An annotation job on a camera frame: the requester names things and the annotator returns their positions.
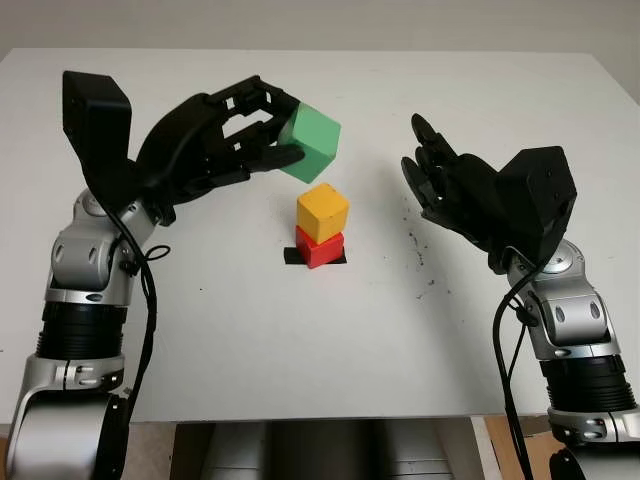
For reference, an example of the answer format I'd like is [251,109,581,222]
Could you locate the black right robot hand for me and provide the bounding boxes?
[401,113,514,254]

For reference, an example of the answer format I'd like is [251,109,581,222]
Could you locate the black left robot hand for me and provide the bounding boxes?
[133,74,305,227]

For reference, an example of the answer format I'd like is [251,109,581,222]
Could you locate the green wooden block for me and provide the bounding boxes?
[277,102,342,185]

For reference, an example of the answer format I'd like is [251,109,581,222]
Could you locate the yellow wooden block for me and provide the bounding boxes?
[296,183,350,241]

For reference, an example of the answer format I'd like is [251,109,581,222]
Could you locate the red wooden block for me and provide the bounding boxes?
[295,225,346,270]

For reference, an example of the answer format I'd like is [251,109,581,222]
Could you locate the black tape strip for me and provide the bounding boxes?
[283,247,349,266]

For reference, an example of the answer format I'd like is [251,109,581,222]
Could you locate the grey box on floor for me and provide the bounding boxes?
[517,415,550,436]

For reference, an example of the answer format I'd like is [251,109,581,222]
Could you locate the white table leg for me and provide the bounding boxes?
[469,416,504,480]

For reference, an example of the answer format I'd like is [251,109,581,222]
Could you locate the dark grey robot body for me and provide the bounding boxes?
[172,419,474,480]

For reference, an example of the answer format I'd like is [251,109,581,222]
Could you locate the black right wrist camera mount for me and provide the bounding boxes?
[494,146,576,261]

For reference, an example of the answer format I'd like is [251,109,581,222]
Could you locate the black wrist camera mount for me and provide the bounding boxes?
[494,146,576,261]
[62,70,151,211]

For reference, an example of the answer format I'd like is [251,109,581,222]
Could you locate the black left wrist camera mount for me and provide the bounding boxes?
[62,70,151,211]

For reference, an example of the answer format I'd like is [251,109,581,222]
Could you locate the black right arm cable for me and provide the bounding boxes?
[492,259,551,480]

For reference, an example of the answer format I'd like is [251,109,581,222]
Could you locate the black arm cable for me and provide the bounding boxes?
[492,259,551,480]
[92,187,170,480]

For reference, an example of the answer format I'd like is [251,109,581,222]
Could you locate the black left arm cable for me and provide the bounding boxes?
[92,187,170,480]

